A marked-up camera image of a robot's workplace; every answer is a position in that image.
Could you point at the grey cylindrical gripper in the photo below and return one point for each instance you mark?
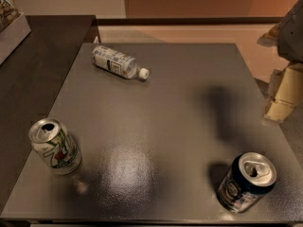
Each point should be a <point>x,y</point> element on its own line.
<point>291,37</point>

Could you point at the dark blue pepsi can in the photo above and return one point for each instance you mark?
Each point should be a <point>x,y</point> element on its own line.
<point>250,177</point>

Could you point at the dark brown side table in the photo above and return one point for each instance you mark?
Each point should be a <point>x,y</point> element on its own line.
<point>30,80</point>

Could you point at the white green 7up can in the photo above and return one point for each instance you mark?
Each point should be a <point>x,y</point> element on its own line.
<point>51,140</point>

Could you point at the clear plastic water bottle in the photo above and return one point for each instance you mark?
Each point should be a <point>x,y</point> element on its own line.
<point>118,63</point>

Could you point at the white box with snacks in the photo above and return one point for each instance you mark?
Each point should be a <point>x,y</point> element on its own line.
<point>14,28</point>

